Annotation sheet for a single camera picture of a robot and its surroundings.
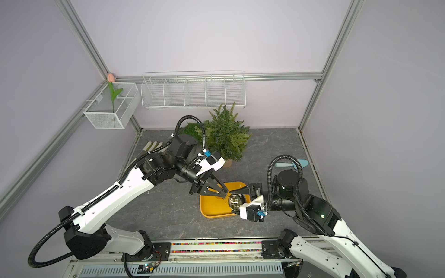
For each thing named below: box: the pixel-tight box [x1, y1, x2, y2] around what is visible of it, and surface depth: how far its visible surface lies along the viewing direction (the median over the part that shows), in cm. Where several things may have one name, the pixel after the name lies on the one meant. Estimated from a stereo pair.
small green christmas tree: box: [181, 101, 253, 162], surface depth 81 cm
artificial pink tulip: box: [107, 72, 124, 113], surface depth 92 cm
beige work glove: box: [142, 141, 169, 155], surface depth 114 cm
